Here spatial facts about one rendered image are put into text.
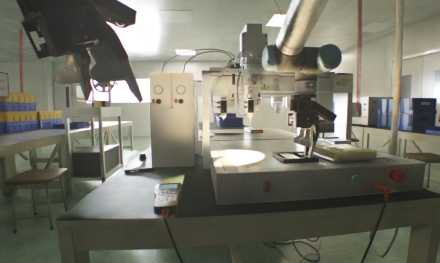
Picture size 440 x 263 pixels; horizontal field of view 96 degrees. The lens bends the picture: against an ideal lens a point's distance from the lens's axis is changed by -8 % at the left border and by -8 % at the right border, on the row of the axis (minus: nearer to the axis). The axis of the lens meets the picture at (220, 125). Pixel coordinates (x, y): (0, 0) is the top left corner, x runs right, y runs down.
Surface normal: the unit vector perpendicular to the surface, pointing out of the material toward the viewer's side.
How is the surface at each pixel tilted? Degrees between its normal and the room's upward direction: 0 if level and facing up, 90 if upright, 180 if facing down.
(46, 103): 90
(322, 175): 90
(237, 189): 90
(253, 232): 90
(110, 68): 63
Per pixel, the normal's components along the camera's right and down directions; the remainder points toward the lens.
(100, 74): 0.62, -0.40
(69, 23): 0.86, 0.09
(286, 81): 0.09, 0.07
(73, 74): 0.78, 0.58
